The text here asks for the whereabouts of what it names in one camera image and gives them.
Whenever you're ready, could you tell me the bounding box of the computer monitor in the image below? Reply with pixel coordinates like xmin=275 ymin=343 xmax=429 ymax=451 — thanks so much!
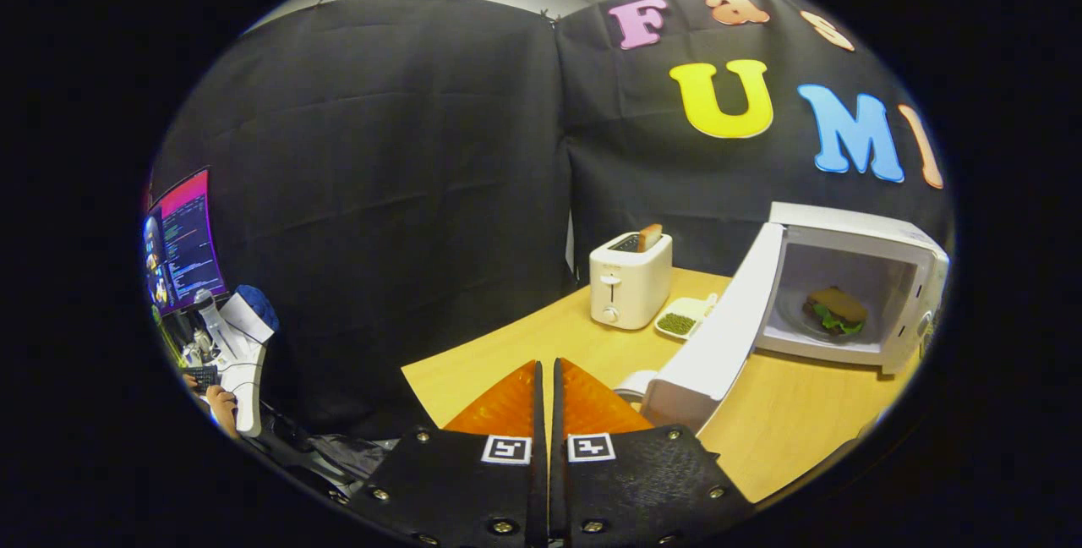
xmin=142 ymin=166 xmax=229 ymax=318

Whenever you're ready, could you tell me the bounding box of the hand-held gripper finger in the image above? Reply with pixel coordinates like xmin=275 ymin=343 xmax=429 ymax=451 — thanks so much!
xmin=549 ymin=357 xmax=755 ymax=548
xmin=348 ymin=359 xmax=549 ymax=548

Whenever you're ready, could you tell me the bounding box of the white toaster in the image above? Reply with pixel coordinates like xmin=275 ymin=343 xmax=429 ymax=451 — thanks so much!
xmin=589 ymin=232 xmax=675 ymax=331

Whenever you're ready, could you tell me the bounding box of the white and blue device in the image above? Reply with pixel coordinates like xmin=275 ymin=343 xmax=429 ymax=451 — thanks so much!
xmin=218 ymin=283 xmax=281 ymax=437

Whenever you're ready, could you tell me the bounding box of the white divided bean dish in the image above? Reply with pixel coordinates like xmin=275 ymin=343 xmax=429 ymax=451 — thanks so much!
xmin=653 ymin=293 xmax=719 ymax=341

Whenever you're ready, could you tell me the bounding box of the white microwave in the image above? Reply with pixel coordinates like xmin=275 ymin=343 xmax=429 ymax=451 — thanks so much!
xmin=615 ymin=201 xmax=952 ymax=435

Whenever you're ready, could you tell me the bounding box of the brown bread lettuce sandwich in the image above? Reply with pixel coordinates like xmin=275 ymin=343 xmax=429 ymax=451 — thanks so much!
xmin=801 ymin=286 xmax=870 ymax=337

